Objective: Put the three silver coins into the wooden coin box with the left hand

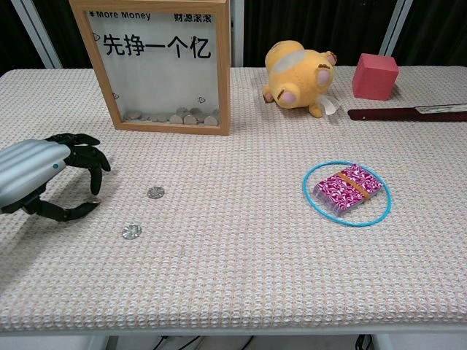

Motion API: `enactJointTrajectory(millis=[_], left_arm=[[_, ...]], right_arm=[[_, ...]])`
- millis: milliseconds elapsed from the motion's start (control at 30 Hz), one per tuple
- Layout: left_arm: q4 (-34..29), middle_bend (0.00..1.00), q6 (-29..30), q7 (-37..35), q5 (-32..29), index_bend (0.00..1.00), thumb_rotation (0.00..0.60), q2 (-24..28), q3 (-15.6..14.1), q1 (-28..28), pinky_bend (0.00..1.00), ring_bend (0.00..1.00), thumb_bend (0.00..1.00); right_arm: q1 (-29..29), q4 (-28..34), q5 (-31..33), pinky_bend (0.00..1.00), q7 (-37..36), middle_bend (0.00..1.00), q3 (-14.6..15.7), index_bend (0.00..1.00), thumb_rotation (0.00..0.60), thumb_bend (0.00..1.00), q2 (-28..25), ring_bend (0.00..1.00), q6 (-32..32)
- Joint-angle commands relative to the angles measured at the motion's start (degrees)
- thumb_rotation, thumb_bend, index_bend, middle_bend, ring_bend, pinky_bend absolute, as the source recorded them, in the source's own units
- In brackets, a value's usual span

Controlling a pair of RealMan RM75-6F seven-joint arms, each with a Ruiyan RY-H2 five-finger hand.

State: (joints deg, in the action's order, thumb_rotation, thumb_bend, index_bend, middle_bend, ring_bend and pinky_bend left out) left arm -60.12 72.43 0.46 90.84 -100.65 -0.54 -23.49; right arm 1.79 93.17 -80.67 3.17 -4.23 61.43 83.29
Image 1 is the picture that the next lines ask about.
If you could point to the white frame pole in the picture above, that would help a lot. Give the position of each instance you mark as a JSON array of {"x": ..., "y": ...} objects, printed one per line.
[
  {"x": 237, "y": 36},
  {"x": 396, "y": 33},
  {"x": 40, "y": 36}
]

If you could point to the pink patterned card deck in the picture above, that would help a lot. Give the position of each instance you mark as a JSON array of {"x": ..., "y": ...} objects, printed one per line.
[{"x": 339, "y": 193}]

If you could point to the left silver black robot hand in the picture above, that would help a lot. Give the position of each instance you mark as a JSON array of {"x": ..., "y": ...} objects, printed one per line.
[{"x": 29, "y": 164}]

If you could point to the black pleated curtain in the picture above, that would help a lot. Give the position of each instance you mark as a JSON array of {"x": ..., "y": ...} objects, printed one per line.
[
  {"x": 328, "y": 25},
  {"x": 11, "y": 36},
  {"x": 438, "y": 29},
  {"x": 65, "y": 36}
]

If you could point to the orange rubber band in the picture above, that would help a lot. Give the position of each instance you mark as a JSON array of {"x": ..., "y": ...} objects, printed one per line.
[{"x": 352, "y": 184}]

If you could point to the yellow plush toy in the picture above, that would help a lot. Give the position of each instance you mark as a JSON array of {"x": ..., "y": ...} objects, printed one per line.
[{"x": 303, "y": 76}]

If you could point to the wooden glass coin box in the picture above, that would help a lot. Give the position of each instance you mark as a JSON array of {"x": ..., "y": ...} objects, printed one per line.
[{"x": 157, "y": 80}]

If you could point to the beige woven tablecloth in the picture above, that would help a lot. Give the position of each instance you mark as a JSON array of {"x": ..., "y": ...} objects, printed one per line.
[{"x": 233, "y": 255}]

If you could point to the white table frame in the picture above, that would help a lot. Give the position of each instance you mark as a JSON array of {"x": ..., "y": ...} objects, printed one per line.
[{"x": 255, "y": 331}]

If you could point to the red cube block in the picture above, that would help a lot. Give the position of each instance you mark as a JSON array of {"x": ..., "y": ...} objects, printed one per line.
[{"x": 374, "y": 78}]

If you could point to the dark red folded fan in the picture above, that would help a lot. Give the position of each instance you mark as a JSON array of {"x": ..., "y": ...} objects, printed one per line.
[{"x": 383, "y": 113}]

